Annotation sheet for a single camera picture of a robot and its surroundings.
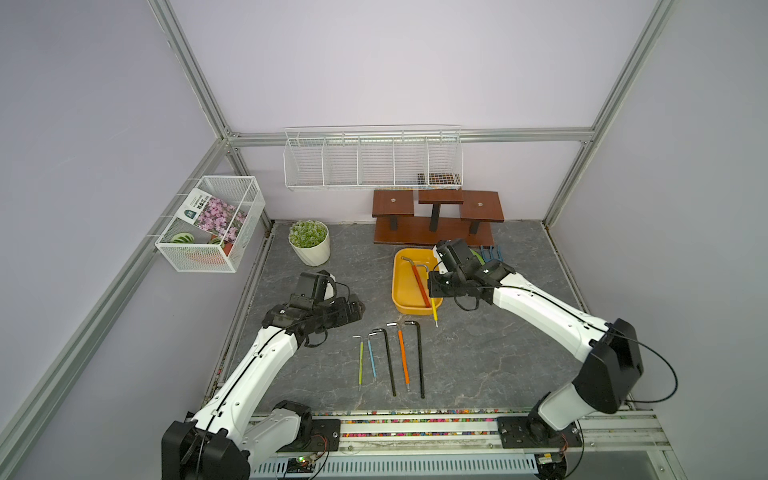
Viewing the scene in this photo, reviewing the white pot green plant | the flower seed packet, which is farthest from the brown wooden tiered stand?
the flower seed packet

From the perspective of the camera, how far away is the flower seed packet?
28.7 inches

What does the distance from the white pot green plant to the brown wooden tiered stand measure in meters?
0.20

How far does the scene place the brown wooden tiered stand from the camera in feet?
3.34

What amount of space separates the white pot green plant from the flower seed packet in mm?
238

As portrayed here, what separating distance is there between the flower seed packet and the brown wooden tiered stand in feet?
1.51

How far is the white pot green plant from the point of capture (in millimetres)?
1009
